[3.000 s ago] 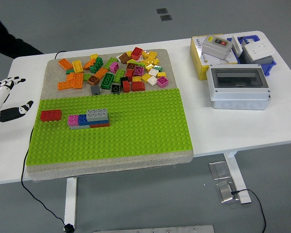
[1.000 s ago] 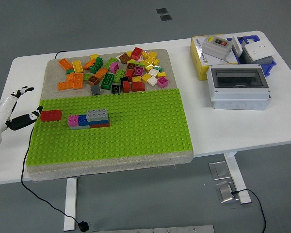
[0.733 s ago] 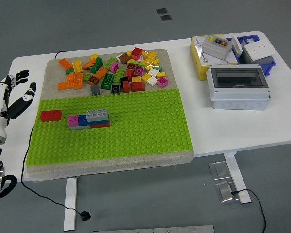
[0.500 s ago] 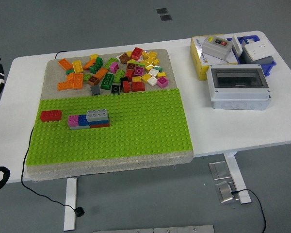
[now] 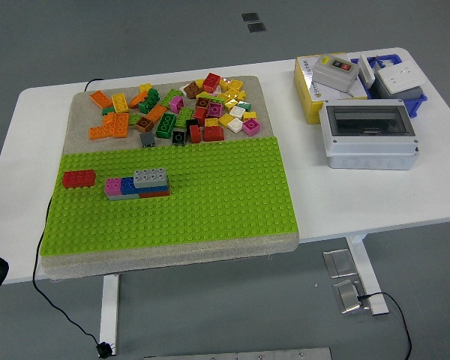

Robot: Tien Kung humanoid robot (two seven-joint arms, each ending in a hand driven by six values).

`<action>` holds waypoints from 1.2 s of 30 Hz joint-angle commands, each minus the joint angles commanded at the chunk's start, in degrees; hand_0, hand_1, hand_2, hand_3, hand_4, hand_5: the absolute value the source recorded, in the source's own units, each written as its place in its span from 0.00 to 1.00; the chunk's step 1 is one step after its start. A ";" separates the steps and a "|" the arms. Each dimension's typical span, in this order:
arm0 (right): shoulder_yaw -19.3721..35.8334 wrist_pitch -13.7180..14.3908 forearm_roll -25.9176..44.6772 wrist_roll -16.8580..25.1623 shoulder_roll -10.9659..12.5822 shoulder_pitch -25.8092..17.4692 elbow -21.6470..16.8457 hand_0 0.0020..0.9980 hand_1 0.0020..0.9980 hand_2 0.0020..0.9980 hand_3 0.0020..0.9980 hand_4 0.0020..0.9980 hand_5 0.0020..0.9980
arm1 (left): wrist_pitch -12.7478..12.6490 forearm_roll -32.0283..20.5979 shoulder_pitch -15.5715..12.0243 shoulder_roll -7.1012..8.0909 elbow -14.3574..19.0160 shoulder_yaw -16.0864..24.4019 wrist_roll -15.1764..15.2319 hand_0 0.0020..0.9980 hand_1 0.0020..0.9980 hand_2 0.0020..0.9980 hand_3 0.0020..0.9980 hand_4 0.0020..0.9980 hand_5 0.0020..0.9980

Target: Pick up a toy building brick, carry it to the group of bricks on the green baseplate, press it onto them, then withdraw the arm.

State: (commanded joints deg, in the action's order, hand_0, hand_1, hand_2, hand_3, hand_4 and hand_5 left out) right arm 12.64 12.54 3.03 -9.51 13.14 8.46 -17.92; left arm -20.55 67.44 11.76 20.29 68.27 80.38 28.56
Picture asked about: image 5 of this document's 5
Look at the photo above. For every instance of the yellow cardboard box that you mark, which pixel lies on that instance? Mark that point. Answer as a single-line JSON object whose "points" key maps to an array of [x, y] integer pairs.
{"points": [[303, 90]]}

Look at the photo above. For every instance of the grey push-button switch box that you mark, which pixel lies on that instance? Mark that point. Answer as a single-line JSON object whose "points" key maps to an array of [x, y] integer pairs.
{"points": [[333, 75]]}

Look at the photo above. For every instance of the dark square floor plate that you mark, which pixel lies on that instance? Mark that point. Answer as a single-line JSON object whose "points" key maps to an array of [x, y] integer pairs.
{"points": [[250, 17], [256, 27]]}

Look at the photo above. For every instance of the dark grey toy brick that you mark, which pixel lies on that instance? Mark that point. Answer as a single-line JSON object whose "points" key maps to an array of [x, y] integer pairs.
{"points": [[148, 140]]}

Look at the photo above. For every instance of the metal floor plate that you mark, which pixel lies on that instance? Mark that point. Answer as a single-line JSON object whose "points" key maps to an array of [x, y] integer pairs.
{"points": [[347, 296], [339, 262]]}

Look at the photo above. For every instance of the green studded baseplate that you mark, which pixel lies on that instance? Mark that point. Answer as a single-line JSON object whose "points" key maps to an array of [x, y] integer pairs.
{"points": [[217, 187]]}

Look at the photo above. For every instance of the light grey flat brick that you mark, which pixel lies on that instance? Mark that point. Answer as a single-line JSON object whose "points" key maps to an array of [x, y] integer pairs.
{"points": [[123, 197]]}

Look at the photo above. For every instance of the white switch panel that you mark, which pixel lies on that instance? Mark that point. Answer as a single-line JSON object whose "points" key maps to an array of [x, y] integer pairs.
{"points": [[365, 71]]}

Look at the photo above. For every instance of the white toy brick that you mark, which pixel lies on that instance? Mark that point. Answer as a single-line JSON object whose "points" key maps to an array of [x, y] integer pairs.
{"points": [[235, 125], [183, 90], [237, 112]]}

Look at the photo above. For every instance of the small green toy brick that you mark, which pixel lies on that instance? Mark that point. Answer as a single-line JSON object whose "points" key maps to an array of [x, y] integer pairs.
{"points": [[108, 111], [244, 105]]}

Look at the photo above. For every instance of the pink toy brick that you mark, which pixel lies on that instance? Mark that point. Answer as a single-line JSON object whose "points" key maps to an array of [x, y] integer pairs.
{"points": [[113, 187], [176, 105], [251, 127]]}

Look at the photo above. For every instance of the white wall socket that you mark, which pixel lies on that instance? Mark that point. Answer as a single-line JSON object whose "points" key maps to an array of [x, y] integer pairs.
{"points": [[399, 77]]}

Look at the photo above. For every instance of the blue plastic bin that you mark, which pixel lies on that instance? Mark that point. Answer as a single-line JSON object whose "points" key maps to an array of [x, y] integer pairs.
{"points": [[416, 107]]}

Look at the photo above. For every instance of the dark green toy brick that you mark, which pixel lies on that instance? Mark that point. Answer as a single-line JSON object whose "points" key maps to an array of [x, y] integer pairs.
{"points": [[150, 101]]}

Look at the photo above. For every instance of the grey plastic box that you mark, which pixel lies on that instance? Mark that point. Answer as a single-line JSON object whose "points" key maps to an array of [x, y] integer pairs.
{"points": [[405, 94]]}

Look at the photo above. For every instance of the yellow long toy brick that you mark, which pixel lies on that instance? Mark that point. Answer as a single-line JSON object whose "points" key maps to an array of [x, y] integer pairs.
{"points": [[120, 103]]}

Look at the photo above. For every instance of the dark blue small brick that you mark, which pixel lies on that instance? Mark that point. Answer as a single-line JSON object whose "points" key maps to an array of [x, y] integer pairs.
{"points": [[128, 185]]}

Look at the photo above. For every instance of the purple toy brick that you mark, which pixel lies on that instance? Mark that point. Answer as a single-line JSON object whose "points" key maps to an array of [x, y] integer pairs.
{"points": [[214, 109]]}

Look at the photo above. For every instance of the blue long brick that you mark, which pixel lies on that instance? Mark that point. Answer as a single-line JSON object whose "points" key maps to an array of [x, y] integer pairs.
{"points": [[153, 189]]}

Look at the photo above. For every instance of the grey-brown mat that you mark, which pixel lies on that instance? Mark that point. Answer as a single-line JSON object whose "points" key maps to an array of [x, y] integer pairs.
{"points": [[82, 123]]}

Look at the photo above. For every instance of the white distribution box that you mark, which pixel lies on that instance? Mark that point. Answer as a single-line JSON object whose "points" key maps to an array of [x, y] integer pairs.
{"points": [[367, 150]]}

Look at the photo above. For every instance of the orange-red toy brick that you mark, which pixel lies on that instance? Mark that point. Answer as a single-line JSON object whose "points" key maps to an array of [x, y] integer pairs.
{"points": [[153, 194]]}

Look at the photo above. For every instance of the long metal floor strip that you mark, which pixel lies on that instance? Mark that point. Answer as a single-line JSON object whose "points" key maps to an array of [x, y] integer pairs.
{"points": [[247, 354]]}

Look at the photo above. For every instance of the orange long toy brick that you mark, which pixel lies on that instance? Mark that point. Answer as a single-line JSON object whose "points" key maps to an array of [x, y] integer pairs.
{"points": [[101, 99], [99, 134], [121, 125]]}

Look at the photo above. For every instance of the lime green toy brick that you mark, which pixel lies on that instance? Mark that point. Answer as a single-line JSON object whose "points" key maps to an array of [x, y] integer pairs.
{"points": [[183, 118], [170, 98], [217, 98], [134, 119]]}

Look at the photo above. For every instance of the brown toy brick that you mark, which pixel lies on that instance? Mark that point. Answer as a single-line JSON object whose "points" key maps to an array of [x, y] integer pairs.
{"points": [[144, 125], [201, 103], [192, 90]]}

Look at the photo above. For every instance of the white table leg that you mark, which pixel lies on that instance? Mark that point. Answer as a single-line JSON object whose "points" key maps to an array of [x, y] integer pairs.
{"points": [[108, 307], [360, 255]]}

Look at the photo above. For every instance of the red long toy brick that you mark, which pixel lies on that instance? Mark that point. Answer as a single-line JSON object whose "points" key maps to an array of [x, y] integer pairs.
{"points": [[78, 179]]}

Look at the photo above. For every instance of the black toy brick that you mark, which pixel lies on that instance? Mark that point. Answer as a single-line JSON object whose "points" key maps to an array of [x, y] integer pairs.
{"points": [[179, 138], [192, 123]]}

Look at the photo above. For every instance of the dark green long brick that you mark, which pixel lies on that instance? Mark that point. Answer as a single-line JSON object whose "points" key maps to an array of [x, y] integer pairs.
{"points": [[165, 125]]}

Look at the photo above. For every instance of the yellow small toy brick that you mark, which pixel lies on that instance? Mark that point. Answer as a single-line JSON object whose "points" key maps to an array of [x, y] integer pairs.
{"points": [[249, 115], [230, 105], [225, 120], [224, 86], [211, 122], [233, 93], [203, 95], [199, 83], [235, 84], [145, 88]]}

